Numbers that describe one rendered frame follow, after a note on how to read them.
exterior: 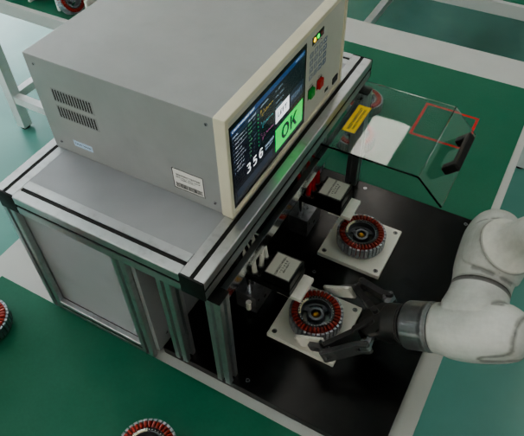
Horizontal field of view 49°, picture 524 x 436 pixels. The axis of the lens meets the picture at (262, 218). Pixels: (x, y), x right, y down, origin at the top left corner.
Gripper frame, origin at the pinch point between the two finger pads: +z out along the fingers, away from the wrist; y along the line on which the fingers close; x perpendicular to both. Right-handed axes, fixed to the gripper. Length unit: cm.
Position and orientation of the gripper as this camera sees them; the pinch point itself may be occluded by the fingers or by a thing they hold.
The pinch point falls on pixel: (316, 315)
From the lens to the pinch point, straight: 121.2
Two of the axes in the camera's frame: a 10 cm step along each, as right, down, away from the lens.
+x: -4.5, -7.5, -4.8
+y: 4.9, -6.6, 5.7
